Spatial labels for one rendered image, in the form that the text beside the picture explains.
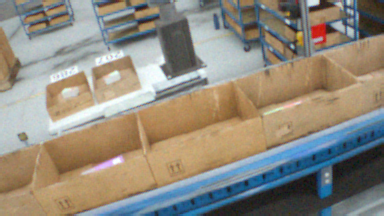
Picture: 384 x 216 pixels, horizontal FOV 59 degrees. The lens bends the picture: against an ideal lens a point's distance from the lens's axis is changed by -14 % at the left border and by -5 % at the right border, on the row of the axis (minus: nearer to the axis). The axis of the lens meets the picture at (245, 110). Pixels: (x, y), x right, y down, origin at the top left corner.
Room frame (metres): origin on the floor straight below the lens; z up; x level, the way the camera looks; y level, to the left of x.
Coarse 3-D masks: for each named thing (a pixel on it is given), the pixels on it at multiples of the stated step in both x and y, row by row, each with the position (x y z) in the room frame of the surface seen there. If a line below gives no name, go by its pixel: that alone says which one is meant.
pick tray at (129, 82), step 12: (120, 60) 2.28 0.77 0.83; (96, 72) 2.22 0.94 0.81; (108, 72) 2.25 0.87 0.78; (120, 72) 2.24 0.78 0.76; (132, 72) 2.20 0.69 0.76; (96, 84) 2.13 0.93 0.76; (108, 84) 2.09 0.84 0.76; (120, 84) 1.91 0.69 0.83; (132, 84) 1.93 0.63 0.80; (96, 96) 1.86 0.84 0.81; (108, 96) 1.88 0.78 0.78; (120, 96) 1.90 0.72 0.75
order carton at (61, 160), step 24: (120, 120) 1.15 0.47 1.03; (48, 144) 1.08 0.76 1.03; (72, 144) 1.10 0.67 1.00; (96, 144) 1.12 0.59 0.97; (120, 144) 1.14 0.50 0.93; (48, 168) 1.00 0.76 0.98; (72, 168) 1.09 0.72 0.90; (120, 168) 0.87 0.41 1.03; (144, 168) 0.88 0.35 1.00; (48, 192) 0.81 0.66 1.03; (72, 192) 0.82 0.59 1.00; (96, 192) 0.84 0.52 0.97; (120, 192) 0.86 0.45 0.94; (144, 192) 0.88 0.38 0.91
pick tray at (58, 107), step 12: (84, 72) 2.17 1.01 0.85; (48, 84) 2.11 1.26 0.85; (60, 84) 2.13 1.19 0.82; (72, 84) 2.16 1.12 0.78; (84, 84) 2.18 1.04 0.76; (48, 96) 2.00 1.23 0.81; (60, 96) 2.07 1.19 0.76; (72, 96) 2.02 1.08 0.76; (84, 96) 1.84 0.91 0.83; (48, 108) 1.76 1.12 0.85; (60, 108) 1.78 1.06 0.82; (72, 108) 1.80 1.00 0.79; (84, 108) 1.83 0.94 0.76
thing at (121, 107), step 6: (144, 96) 1.84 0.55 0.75; (150, 96) 1.83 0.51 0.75; (126, 102) 1.81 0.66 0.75; (132, 102) 1.80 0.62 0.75; (138, 102) 1.78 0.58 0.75; (144, 102) 1.77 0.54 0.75; (108, 108) 1.78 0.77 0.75; (114, 108) 1.77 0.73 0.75; (120, 108) 1.76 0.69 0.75; (126, 108) 1.74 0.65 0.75; (108, 114) 1.72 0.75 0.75
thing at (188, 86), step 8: (192, 80) 1.99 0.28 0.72; (200, 80) 1.98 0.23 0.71; (208, 80) 2.00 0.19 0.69; (168, 88) 1.94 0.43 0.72; (176, 88) 1.93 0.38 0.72; (184, 88) 1.95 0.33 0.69; (192, 88) 1.96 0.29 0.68; (160, 96) 1.90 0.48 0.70; (144, 104) 1.86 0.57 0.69; (96, 120) 1.76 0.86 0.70; (72, 128) 1.71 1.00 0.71
